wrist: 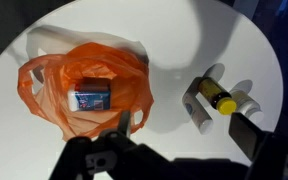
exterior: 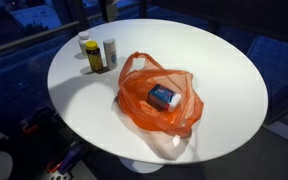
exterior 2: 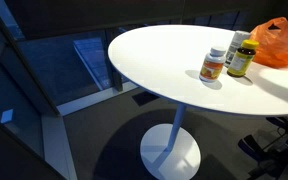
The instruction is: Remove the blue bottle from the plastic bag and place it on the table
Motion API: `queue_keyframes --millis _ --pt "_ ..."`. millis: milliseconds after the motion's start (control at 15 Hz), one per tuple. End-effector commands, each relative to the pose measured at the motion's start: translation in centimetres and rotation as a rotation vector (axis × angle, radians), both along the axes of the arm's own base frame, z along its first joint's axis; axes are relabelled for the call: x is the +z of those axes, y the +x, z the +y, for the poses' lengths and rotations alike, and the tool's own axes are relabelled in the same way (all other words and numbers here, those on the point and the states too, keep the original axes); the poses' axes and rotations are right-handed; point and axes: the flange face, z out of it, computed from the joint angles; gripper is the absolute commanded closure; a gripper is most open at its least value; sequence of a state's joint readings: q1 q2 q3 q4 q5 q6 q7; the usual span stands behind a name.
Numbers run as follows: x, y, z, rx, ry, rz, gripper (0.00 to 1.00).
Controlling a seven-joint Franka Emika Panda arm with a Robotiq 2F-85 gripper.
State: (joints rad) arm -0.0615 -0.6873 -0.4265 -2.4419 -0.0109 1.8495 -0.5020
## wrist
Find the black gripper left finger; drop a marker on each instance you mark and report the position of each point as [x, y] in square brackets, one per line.
[112, 152]

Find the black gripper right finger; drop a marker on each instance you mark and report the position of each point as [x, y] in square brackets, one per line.
[267, 151]

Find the blue mint bottle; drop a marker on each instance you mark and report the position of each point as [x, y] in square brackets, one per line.
[89, 95]

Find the orange plastic bag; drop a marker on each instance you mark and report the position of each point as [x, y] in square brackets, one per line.
[43, 83]

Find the white pill bottle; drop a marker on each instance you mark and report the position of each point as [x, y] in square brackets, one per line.
[247, 106]

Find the white tube bottle blue logo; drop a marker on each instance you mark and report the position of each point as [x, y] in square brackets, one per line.
[197, 113]

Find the amber bottle yellow cap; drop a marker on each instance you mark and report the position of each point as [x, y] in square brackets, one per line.
[217, 96]

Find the white round table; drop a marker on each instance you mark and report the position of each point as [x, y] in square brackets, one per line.
[179, 40]

